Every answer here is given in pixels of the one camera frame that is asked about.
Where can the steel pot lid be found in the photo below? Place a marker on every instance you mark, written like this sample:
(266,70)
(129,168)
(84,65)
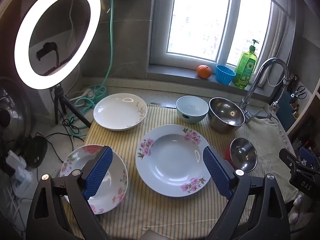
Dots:
(15,100)

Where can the red bowl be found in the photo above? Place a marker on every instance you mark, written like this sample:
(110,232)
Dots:
(228,156)

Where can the black round device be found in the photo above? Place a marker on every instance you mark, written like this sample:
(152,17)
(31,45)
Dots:
(36,152)

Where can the white plate with pink flowers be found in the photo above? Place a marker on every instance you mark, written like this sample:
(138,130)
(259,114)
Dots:
(75,160)

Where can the teal round power strip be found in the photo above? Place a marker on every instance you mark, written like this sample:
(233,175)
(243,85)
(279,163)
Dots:
(98,91)

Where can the white power adapter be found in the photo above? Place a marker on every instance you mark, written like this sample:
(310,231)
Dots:
(16,160)
(23,180)

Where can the small steel bowl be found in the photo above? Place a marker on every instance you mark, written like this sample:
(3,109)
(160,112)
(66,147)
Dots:
(243,152)

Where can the large steel bowl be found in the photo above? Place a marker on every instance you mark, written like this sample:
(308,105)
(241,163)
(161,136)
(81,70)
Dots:
(225,115)

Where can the light blue bowl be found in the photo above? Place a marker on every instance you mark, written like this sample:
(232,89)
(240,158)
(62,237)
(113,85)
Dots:
(192,110)

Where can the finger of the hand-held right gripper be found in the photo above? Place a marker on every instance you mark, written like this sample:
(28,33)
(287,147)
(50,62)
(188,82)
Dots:
(290,161)

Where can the chrome faucet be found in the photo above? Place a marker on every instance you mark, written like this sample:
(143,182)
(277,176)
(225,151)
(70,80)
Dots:
(252,87)

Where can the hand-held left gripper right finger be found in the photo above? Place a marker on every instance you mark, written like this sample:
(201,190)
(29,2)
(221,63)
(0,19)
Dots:
(216,172)

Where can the white plate with leaf print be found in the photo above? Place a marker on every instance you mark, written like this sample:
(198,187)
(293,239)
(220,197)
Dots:
(117,110)

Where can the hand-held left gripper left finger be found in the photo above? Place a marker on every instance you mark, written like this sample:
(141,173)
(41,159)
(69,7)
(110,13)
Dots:
(98,172)

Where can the black phone clamp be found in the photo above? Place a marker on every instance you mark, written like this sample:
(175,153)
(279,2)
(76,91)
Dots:
(46,48)

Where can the orange fruit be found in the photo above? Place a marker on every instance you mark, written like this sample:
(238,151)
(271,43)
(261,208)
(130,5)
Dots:
(203,71)

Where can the white framed window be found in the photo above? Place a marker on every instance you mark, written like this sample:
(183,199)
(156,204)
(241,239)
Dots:
(200,17)

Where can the light blue plate pink flowers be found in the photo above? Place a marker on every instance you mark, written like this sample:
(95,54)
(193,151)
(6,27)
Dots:
(172,155)

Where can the green dish soap bottle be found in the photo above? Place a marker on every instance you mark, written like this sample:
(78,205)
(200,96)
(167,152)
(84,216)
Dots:
(246,67)

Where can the blue ribbed cup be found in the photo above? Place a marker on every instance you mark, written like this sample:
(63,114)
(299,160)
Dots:
(225,75)

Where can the yellow striped cloth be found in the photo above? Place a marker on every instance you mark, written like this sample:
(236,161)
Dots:
(150,212)

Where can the dark blue utensil holder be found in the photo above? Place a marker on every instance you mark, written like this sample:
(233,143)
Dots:
(287,112)

